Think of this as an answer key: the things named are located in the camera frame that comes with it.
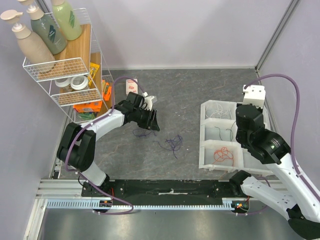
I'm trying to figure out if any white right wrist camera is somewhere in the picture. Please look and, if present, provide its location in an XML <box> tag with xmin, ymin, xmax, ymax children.
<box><xmin>242</xmin><ymin>85</ymin><xmax>266</xmax><ymax>109</ymax></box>

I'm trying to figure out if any slotted white cable duct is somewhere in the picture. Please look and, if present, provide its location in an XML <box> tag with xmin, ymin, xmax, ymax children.
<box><xmin>46</xmin><ymin>199</ymin><xmax>244</xmax><ymax>211</ymax></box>

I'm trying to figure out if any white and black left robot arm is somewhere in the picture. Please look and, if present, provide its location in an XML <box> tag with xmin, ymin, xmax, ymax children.
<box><xmin>56</xmin><ymin>92</ymin><xmax>160</xmax><ymax>197</ymax></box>

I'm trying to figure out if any white compartment organizer tray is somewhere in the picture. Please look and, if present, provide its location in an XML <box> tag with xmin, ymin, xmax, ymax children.
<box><xmin>198</xmin><ymin>100</ymin><xmax>273</xmax><ymax>177</ymax></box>

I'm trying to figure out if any white and red small box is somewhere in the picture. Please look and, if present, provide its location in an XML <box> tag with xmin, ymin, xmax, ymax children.
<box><xmin>125</xmin><ymin>79</ymin><xmax>139</xmax><ymax>95</ymax></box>

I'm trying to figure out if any green box on shelf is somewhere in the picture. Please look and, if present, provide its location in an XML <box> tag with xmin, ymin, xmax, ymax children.
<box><xmin>78</xmin><ymin>112</ymin><xmax>97</xmax><ymax>121</ymax></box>

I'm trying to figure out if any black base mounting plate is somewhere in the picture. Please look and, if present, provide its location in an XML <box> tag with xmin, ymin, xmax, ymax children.
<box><xmin>80</xmin><ymin>178</ymin><xmax>261</xmax><ymax>201</ymax></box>

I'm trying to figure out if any white thin cable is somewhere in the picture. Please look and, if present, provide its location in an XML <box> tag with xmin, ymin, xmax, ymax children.
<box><xmin>205</xmin><ymin>103</ymin><xmax>236</xmax><ymax>120</ymax></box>

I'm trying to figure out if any beige pump bottle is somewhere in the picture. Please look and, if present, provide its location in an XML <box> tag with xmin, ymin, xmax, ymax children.
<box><xmin>0</xmin><ymin>9</ymin><xmax>55</xmax><ymax>73</ymax></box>

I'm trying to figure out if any yellow snack packet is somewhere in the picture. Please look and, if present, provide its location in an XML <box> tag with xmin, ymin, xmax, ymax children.
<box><xmin>87</xmin><ymin>62</ymin><xmax>100</xmax><ymax>86</ymax></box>

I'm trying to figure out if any purple thin cable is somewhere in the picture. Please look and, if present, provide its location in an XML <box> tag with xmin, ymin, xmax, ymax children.
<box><xmin>132</xmin><ymin>127</ymin><xmax>157</xmax><ymax>139</ymax></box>
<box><xmin>152</xmin><ymin>134</ymin><xmax>184</xmax><ymax>160</ymax></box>

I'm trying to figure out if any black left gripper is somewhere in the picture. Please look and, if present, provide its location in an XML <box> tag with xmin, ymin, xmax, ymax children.
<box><xmin>133</xmin><ymin>106</ymin><xmax>160</xmax><ymax>132</ymax></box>

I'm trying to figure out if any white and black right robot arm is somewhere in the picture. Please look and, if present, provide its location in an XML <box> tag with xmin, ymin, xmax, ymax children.
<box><xmin>229</xmin><ymin>104</ymin><xmax>320</xmax><ymax>240</ymax></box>

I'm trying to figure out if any orange thin cable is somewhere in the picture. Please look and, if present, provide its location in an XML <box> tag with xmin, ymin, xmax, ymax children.
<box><xmin>212</xmin><ymin>146</ymin><xmax>235</xmax><ymax>167</ymax></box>

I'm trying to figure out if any aluminium frame rail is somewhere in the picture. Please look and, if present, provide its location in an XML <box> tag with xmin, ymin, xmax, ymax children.
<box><xmin>36</xmin><ymin>178</ymin><xmax>86</xmax><ymax>200</ymax></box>

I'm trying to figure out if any orange flat package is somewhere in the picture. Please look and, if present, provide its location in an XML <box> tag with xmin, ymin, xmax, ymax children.
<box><xmin>73</xmin><ymin>100</ymin><xmax>103</xmax><ymax>113</ymax></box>

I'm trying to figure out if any black thin cable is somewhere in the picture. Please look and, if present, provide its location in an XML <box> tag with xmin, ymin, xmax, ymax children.
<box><xmin>214</xmin><ymin>126</ymin><xmax>234</xmax><ymax>142</ymax></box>

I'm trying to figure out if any light green bottle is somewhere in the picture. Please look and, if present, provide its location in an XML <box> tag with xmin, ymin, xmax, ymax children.
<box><xmin>51</xmin><ymin>0</ymin><xmax>82</xmax><ymax>41</ymax></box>

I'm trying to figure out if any dark green pump bottle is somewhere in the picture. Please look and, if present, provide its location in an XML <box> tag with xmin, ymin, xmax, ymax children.
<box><xmin>18</xmin><ymin>0</ymin><xmax>67</xmax><ymax>55</ymax></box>

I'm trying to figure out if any orange box on shelf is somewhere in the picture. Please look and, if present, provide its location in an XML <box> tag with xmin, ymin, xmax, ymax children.
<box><xmin>102</xmin><ymin>80</ymin><xmax>112</xmax><ymax>101</ymax></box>

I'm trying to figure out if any white wire shelf rack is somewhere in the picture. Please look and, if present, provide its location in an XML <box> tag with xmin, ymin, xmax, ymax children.
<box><xmin>22</xmin><ymin>8</ymin><xmax>114</xmax><ymax>124</ymax></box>

